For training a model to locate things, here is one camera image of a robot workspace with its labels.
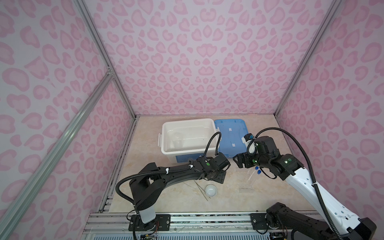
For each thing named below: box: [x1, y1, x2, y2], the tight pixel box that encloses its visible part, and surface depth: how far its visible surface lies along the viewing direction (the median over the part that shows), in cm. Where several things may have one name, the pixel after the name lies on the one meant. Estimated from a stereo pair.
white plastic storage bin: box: [157, 118, 220, 164], surface depth 97 cm
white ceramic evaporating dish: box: [205, 184, 218, 197], surface depth 84 cm
